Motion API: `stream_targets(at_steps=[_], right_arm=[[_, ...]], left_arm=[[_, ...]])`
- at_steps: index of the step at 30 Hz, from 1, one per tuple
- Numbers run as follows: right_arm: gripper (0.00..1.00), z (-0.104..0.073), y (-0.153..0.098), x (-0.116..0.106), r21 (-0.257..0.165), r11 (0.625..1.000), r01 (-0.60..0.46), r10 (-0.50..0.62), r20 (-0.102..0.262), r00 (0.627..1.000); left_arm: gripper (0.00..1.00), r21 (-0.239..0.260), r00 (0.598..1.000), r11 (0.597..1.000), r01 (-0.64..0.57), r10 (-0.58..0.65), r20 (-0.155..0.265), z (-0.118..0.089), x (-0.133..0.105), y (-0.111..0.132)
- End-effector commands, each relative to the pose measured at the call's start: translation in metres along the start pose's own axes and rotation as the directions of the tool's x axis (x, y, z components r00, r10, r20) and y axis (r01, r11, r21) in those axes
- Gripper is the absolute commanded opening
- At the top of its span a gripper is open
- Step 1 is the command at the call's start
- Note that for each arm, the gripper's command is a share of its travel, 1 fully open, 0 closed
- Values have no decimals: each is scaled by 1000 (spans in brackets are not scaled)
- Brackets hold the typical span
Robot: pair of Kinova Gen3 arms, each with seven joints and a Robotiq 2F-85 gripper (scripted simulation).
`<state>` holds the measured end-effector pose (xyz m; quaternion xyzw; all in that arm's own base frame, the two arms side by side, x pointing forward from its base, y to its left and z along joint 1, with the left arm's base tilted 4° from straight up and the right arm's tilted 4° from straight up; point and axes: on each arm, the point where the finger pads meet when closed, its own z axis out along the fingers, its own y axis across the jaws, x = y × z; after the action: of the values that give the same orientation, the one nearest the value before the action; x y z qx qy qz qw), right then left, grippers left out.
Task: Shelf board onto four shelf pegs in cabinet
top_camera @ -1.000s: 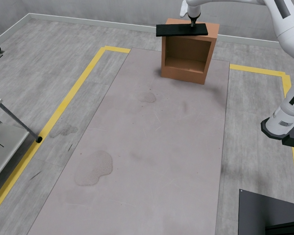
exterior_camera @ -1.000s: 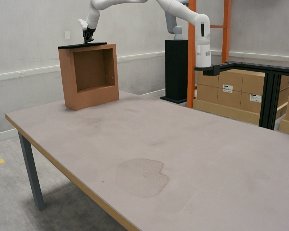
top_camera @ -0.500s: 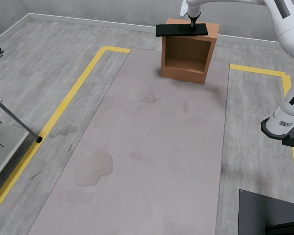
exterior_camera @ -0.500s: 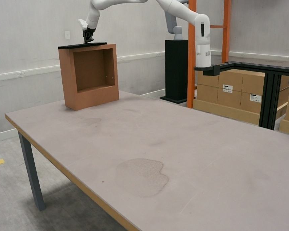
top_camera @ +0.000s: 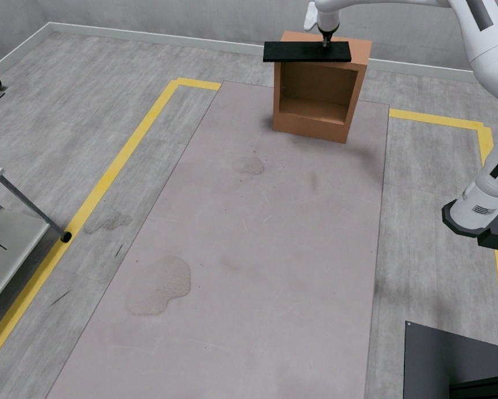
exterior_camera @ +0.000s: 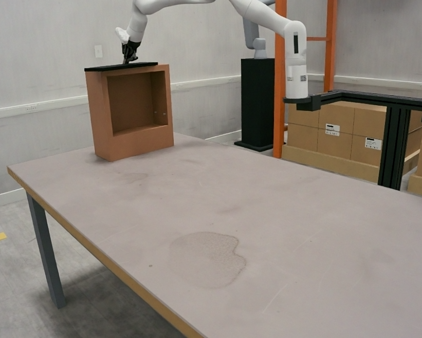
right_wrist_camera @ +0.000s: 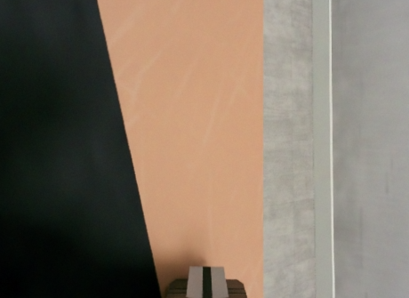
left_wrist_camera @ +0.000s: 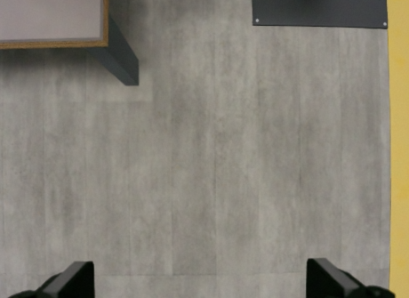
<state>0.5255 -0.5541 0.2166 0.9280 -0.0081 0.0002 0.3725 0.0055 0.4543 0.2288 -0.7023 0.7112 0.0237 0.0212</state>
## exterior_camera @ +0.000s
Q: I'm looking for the brown open-front cabinet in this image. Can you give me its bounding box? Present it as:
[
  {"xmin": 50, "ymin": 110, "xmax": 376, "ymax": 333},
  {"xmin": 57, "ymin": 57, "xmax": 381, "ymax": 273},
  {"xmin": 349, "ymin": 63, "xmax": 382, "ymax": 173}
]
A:
[{"xmin": 85, "ymin": 64, "xmax": 174, "ymax": 162}]

